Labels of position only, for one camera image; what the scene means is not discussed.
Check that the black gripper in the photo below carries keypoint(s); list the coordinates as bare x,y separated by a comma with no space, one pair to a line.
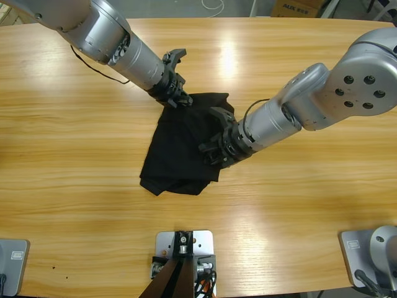
169,85
232,146

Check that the black T-shirt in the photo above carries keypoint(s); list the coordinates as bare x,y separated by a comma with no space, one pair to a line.
183,149

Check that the silver metal clamp fitting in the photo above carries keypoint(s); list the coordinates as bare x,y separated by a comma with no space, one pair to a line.
156,269
205,268

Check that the cardboard box with AUX print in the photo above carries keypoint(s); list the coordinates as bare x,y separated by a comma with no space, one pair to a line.
294,9

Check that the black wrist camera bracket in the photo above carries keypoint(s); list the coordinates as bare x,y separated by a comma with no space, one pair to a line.
221,113
175,55

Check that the dark camera post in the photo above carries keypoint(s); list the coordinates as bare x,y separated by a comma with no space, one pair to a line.
183,248

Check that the white mount block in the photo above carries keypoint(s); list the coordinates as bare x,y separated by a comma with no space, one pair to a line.
162,242

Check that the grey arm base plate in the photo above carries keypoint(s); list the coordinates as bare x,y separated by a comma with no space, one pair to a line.
356,257
15,267

